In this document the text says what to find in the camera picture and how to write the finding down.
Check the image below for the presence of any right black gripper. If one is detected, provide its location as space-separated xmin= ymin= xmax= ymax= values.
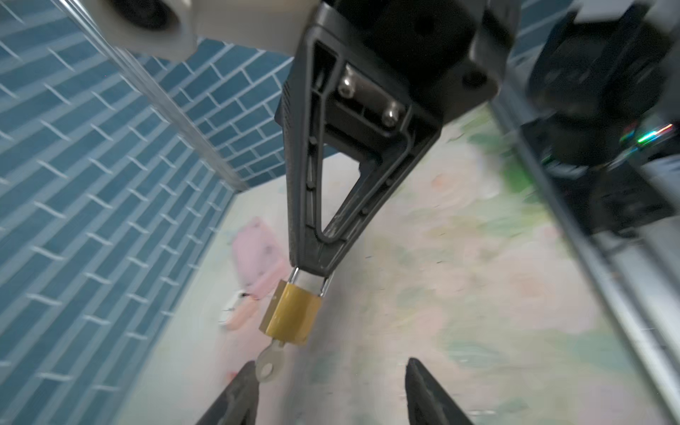
xmin=277 ymin=0 xmax=521 ymax=278

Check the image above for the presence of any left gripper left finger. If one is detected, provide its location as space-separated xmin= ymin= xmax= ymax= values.
xmin=196 ymin=361 xmax=260 ymax=425

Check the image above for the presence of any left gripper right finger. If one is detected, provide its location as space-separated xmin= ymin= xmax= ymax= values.
xmin=405 ymin=358 xmax=473 ymax=425

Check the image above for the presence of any small brass padlock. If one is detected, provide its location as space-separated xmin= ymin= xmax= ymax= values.
xmin=260 ymin=267 xmax=334 ymax=345

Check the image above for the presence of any small brass lock key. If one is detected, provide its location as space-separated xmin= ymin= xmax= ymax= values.
xmin=255 ymin=339 xmax=285 ymax=384

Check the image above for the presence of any pink case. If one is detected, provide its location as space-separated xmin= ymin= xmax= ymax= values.
xmin=232 ymin=217 xmax=290 ymax=299

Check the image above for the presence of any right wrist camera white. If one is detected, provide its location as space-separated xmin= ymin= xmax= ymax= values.
xmin=81 ymin=0 xmax=319 ymax=62

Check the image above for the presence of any aluminium front rail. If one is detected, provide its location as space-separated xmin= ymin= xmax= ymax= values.
xmin=490 ymin=76 xmax=679 ymax=424

